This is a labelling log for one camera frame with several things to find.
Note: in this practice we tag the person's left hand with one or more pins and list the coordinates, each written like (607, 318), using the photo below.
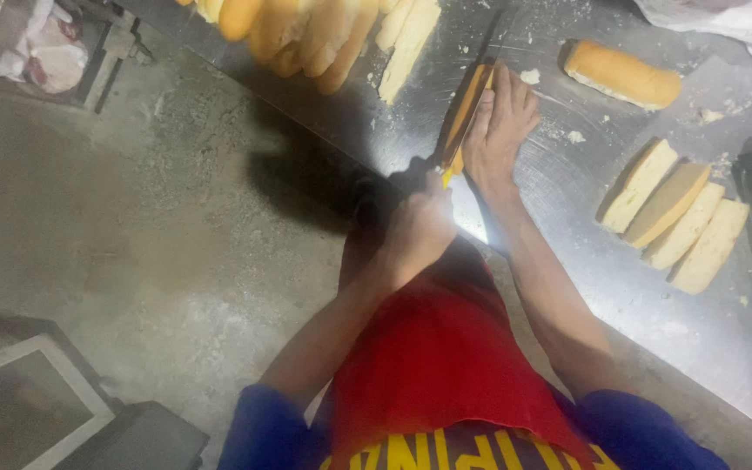
(418, 228)

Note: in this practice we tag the white plastic bag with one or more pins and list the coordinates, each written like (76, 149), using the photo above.
(735, 23)

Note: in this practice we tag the grey metal frame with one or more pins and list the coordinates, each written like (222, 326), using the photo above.
(111, 55)

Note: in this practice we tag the white-framed grey box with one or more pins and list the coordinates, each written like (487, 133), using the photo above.
(20, 405)

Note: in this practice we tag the person's right hand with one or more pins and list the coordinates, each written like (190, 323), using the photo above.
(497, 143)

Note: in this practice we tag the golden bread loaf being sliced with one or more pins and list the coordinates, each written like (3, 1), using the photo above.
(468, 104)

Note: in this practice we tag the whole golden bread loaf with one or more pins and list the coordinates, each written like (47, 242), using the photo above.
(621, 75)

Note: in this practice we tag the pale bread slice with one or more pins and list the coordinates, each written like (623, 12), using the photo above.
(709, 248)
(683, 227)
(407, 55)
(637, 188)
(392, 26)

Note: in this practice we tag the crumpled bag with red print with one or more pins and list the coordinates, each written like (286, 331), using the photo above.
(49, 55)

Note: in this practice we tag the pile of golden bread loaves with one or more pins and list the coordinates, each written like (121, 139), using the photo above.
(297, 36)

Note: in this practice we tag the white bread crumb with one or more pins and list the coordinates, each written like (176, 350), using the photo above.
(530, 76)
(575, 136)

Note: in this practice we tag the red and blue shirt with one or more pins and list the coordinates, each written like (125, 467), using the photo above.
(435, 359)

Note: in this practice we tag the tan crust bread slice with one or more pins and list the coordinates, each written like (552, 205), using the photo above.
(666, 203)

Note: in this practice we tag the person's left fingers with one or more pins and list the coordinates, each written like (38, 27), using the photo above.
(429, 199)

